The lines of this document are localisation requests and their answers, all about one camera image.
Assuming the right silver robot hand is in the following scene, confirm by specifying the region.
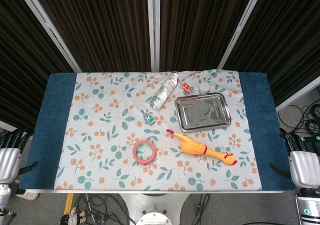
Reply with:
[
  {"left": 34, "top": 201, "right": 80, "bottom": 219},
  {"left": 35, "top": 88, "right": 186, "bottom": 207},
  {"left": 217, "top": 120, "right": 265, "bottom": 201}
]
[{"left": 269, "top": 128, "right": 320, "bottom": 189}]

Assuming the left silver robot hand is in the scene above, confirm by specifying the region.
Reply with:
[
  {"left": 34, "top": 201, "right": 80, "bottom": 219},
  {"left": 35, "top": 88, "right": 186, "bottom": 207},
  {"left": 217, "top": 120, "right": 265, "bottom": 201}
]
[{"left": 0, "top": 129, "right": 40, "bottom": 185}]

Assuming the yellow rubber chicken toy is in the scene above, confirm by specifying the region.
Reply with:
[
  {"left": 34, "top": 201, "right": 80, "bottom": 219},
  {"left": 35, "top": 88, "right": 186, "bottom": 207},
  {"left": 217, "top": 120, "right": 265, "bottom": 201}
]
[{"left": 166, "top": 129, "right": 238, "bottom": 166}]

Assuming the stainless steel tray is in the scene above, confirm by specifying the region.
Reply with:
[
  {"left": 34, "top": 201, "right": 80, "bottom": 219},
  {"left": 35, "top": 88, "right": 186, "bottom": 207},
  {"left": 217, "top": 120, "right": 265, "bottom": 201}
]
[{"left": 174, "top": 92, "right": 231, "bottom": 133}]

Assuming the black power strip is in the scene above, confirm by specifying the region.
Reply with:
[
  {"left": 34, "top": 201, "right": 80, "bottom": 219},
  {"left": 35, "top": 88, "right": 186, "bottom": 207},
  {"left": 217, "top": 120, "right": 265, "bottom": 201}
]
[{"left": 299, "top": 134, "right": 320, "bottom": 146}]

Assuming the white shoe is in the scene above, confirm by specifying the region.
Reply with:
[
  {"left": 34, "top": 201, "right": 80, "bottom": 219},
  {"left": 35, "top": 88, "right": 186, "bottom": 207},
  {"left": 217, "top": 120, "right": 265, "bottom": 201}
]
[{"left": 14, "top": 179, "right": 40, "bottom": 201}]

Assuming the yellow strip on floor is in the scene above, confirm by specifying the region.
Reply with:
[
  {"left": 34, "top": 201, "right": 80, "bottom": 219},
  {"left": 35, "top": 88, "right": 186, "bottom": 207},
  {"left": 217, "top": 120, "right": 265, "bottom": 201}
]
[{"left": 63, "top": 193, "right": 75, "bottom": 215}]

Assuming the blue table mat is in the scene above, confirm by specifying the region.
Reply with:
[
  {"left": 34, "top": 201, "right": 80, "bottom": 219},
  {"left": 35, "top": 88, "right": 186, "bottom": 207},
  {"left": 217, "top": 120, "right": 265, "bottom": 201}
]
[{"left": 19, "top": 72, "right": 296, "bottom": 192}]

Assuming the floral print tablecloth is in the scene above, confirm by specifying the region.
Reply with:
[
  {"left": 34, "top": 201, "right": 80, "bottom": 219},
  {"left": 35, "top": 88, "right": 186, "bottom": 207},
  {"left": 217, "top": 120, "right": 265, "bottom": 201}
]
[{"left": 53, "top": 68, "right": 263, "bottom": 192}]

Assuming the red tape roll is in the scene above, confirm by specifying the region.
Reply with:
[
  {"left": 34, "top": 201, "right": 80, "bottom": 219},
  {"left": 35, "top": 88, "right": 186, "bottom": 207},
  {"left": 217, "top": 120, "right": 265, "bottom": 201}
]
[{"left": 132, "top": 139, "right": 158, "bottom": 165}]

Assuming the red toy car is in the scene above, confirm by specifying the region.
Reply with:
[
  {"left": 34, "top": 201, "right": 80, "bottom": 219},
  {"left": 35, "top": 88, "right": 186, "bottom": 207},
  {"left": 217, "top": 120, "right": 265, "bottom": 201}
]
[{"left": 181, "top": 82, "right": 195, "bottom": 94}]

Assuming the green toy tank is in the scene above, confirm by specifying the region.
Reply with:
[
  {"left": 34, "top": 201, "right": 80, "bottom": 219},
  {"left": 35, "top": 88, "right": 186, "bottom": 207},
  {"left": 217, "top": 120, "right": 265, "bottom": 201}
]
[{"left": 141, "top": 109, "right": 156, "bottom": 126}]

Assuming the clear plastic water bottle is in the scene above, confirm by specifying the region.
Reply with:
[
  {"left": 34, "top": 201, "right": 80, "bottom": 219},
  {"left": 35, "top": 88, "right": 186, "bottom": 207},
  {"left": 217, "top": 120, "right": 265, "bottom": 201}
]
[{"left": 149, "top": 72, "right": 180, "bottom": 110}]

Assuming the black floor cable bundle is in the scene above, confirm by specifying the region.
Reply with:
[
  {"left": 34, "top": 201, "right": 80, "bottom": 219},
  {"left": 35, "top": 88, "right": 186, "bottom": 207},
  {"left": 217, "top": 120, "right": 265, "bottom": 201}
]
[
  {"left": 74, "top": 193, "right": 132, "bottom": 225},
  {"left": 277, "top": 94, "right": 320, "bottom": 136}
]

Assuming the white screen frame post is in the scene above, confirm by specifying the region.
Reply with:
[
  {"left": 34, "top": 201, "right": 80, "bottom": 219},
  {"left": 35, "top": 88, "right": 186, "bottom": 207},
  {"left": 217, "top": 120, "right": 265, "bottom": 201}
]
[
  {"left": 274, "top": 76, "right": 320, "bottom": 112},
  {"left": 146, "top": 0, "right": 161, "bottom": 72},
  {"left": 217, "top": 0, "right": 266, "bottom": 70},
  {"left": 13, "top": 0, "right": 82, "bottom": 73}
]

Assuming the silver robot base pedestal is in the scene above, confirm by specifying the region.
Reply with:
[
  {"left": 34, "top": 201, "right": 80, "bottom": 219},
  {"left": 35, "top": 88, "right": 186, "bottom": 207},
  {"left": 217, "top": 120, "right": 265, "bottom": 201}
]
[{"left": 119, "top": 193, "right": 191, "bottom": 225}]

